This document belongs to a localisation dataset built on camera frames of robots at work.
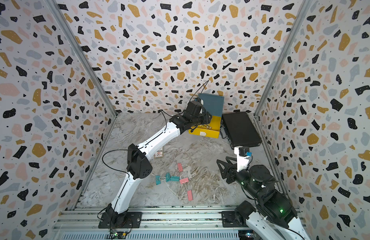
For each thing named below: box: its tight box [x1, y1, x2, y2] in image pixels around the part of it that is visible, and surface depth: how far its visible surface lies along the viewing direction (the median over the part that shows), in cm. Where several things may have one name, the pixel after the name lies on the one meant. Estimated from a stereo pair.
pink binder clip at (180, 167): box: [177, 163, 184, 172], surface depth 94 cm
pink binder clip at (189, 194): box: [187, 190, 194, 201], surface depth 83 cm
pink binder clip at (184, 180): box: [179, 177, 189, 185], surface depth 88 cm
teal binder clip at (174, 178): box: [170, 176, 180, 182], surface depth 89 cm
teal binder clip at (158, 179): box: [155, 175, 166, 185], surface depth 88 cm
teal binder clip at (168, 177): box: [165, 172, 171, 183], surface depth 88 cm
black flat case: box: [222, 111, 263, 148], surface depth 105 cm
